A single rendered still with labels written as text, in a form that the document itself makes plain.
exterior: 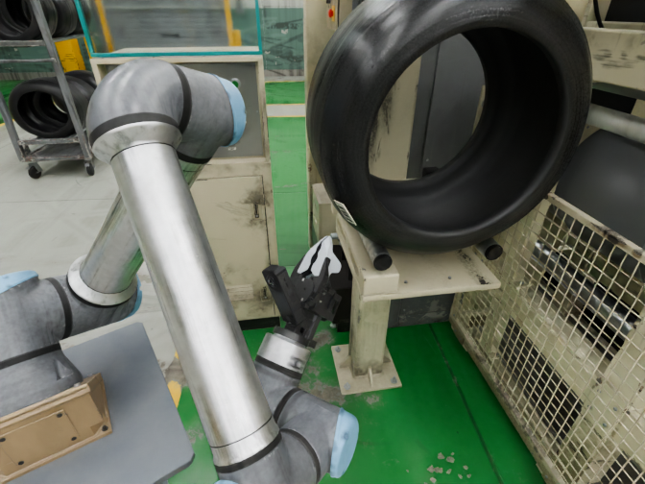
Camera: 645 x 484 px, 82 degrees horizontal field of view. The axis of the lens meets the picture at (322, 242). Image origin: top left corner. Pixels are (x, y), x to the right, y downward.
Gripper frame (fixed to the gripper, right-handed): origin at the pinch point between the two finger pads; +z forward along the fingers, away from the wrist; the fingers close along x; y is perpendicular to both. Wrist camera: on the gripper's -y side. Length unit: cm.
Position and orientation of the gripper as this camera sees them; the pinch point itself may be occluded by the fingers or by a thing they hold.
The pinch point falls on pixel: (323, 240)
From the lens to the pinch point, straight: 74.1
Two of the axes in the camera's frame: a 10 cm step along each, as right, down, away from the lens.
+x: 6.9, 0.5, -7.2
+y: 6.2, 4.8, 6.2
